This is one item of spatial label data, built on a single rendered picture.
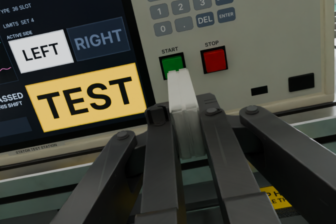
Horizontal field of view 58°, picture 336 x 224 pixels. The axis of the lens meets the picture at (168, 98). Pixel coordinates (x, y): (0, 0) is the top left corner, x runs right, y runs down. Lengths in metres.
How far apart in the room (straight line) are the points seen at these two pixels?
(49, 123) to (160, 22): 0.15
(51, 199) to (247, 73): 0.22
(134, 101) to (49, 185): 0.11
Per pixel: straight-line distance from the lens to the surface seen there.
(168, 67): 0.27
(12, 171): 0.34
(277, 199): 0.29
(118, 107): 0.30
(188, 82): 0.19
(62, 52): 0.29
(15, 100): 0.32
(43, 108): 0.31
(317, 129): 0.31
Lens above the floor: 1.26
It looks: 22 degrees down
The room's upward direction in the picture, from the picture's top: 13 degrees counter-clockwise
